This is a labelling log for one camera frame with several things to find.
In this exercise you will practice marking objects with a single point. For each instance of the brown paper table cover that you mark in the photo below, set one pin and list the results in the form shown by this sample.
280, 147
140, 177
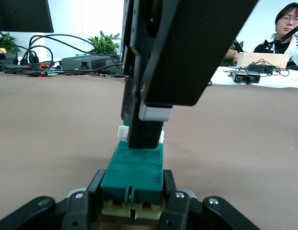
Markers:
43, 131

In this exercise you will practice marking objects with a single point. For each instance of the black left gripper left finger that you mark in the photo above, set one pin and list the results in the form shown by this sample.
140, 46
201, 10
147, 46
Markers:
55, 215

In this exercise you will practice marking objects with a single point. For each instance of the small black adapter box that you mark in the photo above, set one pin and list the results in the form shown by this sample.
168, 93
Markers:
239, 77
253, 77

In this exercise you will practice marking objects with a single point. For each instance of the black computer monitor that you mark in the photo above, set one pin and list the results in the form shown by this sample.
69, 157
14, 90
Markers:
21, 14

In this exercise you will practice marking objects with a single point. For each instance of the light wooden block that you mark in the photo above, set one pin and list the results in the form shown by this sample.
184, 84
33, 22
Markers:
261, 58

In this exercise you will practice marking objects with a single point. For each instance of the flat black device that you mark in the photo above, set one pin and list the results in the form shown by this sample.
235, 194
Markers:
261, 69

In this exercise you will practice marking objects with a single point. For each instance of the green terminal block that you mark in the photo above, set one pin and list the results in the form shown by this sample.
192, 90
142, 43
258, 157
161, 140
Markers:
134, 172

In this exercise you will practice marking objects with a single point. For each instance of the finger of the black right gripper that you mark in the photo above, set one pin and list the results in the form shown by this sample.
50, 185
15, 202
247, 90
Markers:
132, 36
187, 60

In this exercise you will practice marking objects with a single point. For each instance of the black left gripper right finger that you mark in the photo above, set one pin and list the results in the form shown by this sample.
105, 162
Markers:
199, 215

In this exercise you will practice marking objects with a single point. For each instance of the green potted plant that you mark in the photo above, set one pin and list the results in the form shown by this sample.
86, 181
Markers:
228, 61
6, 44
103, 44

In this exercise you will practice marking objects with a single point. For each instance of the person in white jacket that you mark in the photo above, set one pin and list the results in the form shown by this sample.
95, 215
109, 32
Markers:
286, 45

